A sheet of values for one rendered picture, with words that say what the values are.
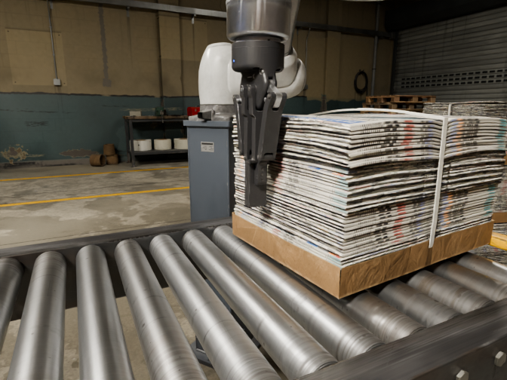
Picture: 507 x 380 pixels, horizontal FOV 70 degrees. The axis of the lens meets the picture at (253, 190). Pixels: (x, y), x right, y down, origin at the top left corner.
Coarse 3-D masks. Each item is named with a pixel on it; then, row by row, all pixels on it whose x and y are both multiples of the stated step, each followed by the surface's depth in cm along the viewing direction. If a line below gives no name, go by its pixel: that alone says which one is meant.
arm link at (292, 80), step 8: (296, 0) 108; (296, 8) 110; (296, 16) 113; (288, 40) 119; (288, 48) 122; (288, 56) 124; (296, 56) 127; (288, 64) 124; (296, 64) 128; (280, 72) 125; (288, 72) 126; (296, 72) 129; (304, 72) 132; (280, 80) 128; (288, 80) 129; (296, 80) 130; (304, 80) 133; (280, 88) 131; (288, 88) 131; (296, 88) 132; (288, 96) 135
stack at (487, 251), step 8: (504, 168) 136; (504, 176) 137; (504, 184) 138; (496, 192) 138; (504, 192) 138; (496, 200) 138; (504, 200) 139; (496, 208) 139; (504, 208) 139; (496, 224) 141; (504, 224) 141; (496, 232) 141; (504, 232) 141; (480, 248) 141; (488, 248) 142; (496, 248) 142; (488, 256) 144; (496, 256) 144; (504, 256) 145; (504, 264) 145
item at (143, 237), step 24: (72, 240) 68; (96, 240) 68; (120, 240) 68; (144, 240) 70; (24, 264) 62; (72, 264) 65; (192, 264) 76; (24, 288) 63; (72, 288) 66; (120, 288) 70
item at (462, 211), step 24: (480, 120) 55; (504, 120) 58; (456, 144) 53; (480, 144) 57; (504, 144) 60; (456, 168) 54; (480, 168) 58; (456, 192) 57; (480, 192) 60; (456, 216) 58; (480, 216) 62
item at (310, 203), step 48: (288, 144) 51; (336, 144) 43; (384, 144) 44; (240, 192) 66; (288, 192) 54; (336, 192) 45; (384, 192) 46; (288, 240) 54; (336, 240) 46; (384, 240) 49
